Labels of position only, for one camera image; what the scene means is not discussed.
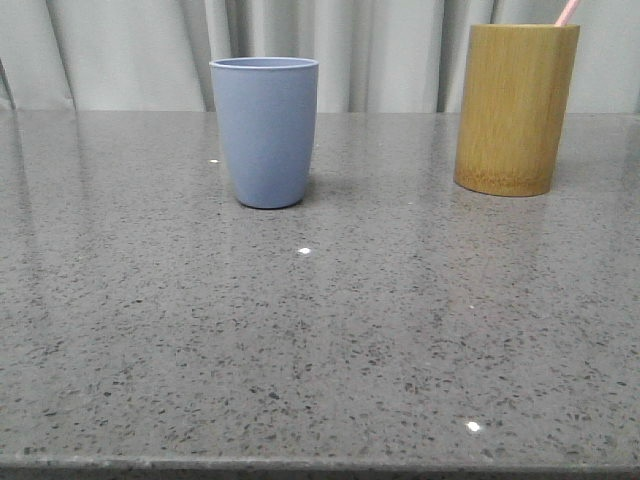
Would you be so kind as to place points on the blue plastic cup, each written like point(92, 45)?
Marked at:
point(266, 109)

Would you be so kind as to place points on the bamboo wooden holder cup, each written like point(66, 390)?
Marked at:
point(516, 89)

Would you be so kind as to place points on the grey pleated curtain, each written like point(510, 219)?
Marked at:
point(374, 56)

